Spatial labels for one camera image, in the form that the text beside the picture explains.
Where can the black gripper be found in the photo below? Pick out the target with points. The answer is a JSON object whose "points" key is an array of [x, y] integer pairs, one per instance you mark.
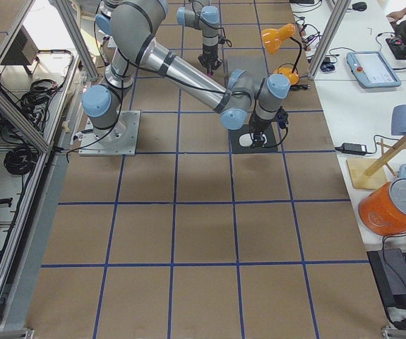
{"points": [[258, 128], [208, 54]]}

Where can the white computer mouse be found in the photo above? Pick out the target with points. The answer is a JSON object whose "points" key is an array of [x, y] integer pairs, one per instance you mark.
{"points": [[245, 140]]}

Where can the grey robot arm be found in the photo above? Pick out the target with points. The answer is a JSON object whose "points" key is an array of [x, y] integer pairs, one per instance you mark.
{"points": [[247, 105], [203, 16]]}

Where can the black mousepad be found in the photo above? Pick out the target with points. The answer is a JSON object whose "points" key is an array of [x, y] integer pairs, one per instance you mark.
{"points": [[270, 146]]}

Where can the orange desk lamp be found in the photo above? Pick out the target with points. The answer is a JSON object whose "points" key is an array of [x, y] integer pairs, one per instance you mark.
{"points": [[272, 39]]}

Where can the black power adapter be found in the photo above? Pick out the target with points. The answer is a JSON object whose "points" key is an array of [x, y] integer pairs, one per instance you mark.
{"points": [[352, 149]]}

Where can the wooden stand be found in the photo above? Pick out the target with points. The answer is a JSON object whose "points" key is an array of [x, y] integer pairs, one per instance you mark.
{"points": [[369, 174]]}

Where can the orange bucket grey lid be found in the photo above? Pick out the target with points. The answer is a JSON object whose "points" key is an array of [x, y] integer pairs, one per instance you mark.
{"points": [[384, 210]]}

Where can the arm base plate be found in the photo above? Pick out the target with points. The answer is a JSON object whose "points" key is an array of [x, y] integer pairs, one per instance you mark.
{"points": [[122, 140]]}

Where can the aluminium frame post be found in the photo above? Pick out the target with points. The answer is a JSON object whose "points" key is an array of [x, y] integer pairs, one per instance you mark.
{"points": [[329, 32]]}

